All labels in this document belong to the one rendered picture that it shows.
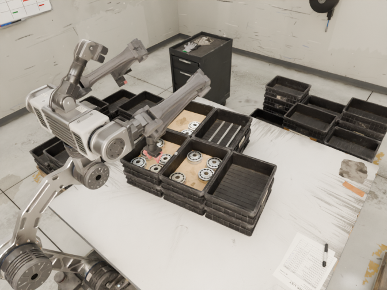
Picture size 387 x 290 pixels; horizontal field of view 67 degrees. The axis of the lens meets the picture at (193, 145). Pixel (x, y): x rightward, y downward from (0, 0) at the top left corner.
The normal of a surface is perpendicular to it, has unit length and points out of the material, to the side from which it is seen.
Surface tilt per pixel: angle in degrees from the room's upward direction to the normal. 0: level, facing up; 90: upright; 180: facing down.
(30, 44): 90
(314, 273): 0
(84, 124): 0
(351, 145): 0
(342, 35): 90
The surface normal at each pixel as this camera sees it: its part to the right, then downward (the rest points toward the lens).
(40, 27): 0.78, 0.39
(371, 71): -0.62, 0.53
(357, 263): -0.04, -0.75
